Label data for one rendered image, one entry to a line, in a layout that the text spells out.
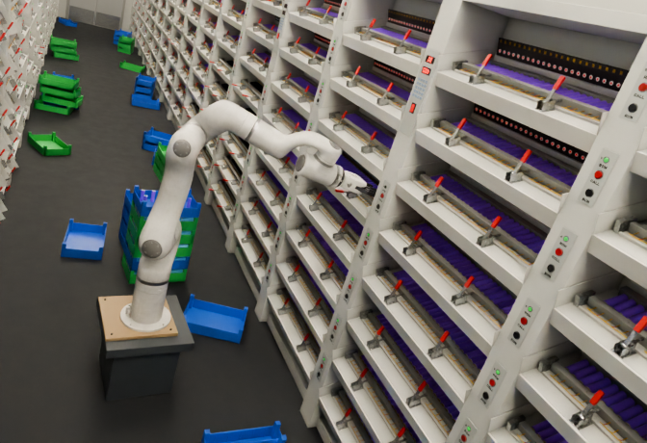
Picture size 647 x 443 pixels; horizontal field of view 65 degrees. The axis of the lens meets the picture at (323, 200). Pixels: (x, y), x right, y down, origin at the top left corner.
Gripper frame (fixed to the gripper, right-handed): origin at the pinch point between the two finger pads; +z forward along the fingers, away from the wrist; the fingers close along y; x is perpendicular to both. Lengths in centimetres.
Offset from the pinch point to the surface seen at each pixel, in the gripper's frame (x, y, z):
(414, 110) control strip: -33.6, -14.6, -10.7
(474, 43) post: -60, -18, -5
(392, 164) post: -14.1, -12.4, -6.0
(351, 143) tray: -10.7, 20.1, -3.7
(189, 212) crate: 66, 88, -29
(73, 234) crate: 118, 134, -69
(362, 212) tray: 8.3, -3.6, -0.3
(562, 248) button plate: -22, -84, -8
